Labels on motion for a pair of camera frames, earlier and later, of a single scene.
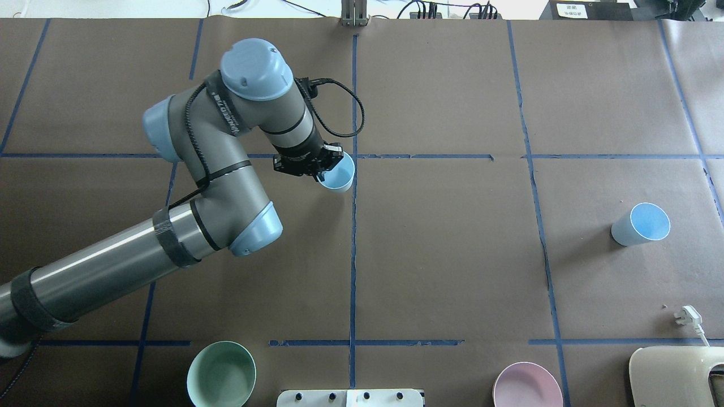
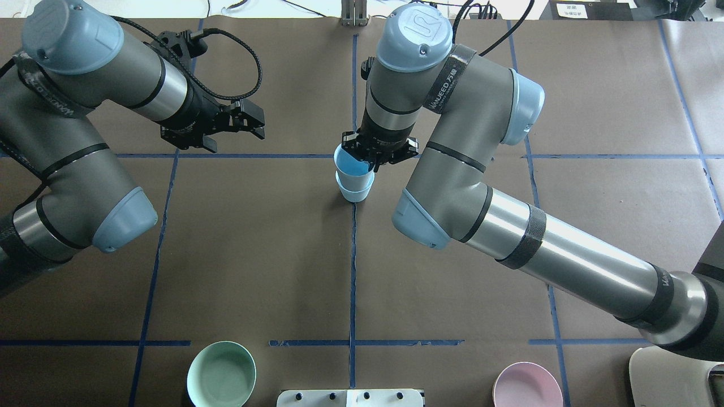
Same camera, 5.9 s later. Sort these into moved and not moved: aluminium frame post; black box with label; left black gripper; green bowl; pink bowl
Moved: left black gripper
Not moved: aluminium frame post; pink bowl; black box with label; green bowl
